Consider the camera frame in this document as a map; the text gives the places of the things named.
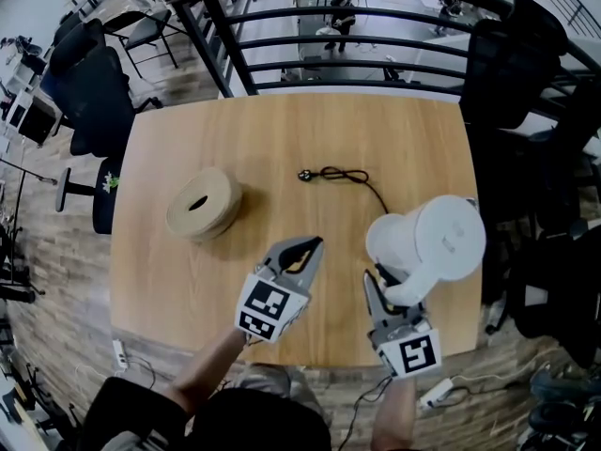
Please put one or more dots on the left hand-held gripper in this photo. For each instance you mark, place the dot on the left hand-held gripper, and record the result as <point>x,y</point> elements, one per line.
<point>270,301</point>

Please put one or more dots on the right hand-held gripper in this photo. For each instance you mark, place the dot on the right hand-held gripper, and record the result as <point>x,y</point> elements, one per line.
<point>411,350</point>

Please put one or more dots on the white electric kettle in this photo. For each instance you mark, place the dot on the white electric kettle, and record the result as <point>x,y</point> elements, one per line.
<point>422,242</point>

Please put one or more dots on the person's left forearm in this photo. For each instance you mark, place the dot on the person's left forearm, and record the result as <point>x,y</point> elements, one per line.
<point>206,374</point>

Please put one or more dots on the person's right forearm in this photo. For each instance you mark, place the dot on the person's right forearm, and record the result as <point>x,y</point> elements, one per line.
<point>394,416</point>

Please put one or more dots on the white power strip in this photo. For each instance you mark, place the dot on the white power strip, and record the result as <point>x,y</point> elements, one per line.
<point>436,392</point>
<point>119,353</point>

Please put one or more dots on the person's grey trousers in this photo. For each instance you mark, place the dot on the person's grey trousers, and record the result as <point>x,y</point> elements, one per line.
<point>282,383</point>

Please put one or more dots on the black office chair with armrest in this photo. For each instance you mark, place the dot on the black office chair with armrest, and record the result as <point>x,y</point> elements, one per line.
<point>544,261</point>

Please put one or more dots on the person's black shirt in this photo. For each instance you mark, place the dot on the person's black shirt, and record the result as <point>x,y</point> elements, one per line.
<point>253,421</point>

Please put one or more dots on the black round stool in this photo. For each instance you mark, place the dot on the black round stool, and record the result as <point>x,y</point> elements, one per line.
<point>105,195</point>

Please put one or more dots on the black metal railing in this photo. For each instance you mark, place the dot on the black metal railing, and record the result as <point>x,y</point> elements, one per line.
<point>263,19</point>

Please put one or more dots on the black mesh office chair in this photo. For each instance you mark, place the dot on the black mesh office chair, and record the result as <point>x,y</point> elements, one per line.
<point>94,92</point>

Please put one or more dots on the black high-back office chair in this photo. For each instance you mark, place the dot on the black high-back office chair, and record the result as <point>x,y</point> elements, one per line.
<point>509,64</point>

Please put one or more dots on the grey folding chair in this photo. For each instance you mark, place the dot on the grey folding chair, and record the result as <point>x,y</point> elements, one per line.
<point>148,28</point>

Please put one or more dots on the black tripod stand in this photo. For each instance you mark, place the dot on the black tripod stand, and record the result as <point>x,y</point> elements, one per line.
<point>16,233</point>

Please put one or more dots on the white cabinet with black box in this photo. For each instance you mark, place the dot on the white cabinet with black box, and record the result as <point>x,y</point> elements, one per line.
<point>28,118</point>

